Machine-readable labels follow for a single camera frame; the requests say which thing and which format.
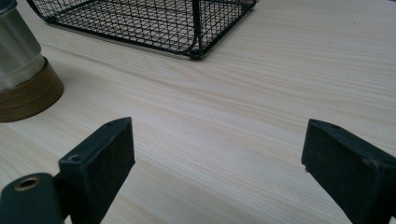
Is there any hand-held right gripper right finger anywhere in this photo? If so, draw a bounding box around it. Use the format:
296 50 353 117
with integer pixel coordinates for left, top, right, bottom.
301 118 396 224

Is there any black wire mesh basket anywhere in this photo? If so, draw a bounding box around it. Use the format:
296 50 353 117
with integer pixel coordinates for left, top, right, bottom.
26 0 258 61

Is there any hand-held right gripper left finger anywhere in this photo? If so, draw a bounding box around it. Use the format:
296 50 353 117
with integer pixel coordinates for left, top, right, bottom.
58 117 136 224

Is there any steel cup with wooden base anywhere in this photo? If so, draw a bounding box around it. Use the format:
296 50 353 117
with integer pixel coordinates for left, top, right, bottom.
0 0 65 123

